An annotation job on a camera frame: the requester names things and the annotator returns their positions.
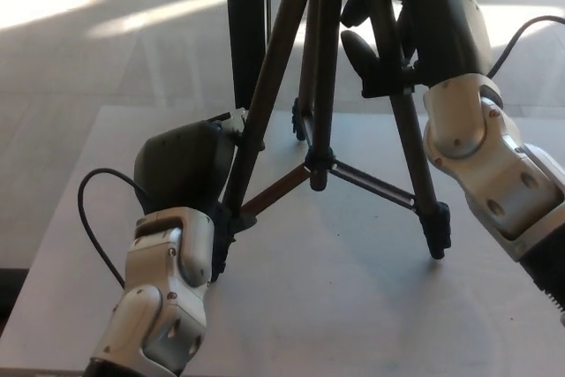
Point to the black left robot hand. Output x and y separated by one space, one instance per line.
181 165

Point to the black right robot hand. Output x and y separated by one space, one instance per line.
454 28

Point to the brown black camera tripod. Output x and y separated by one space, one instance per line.
324 63

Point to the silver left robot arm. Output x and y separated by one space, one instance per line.
154 297

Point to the black vertical pole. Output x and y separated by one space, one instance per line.
245 19

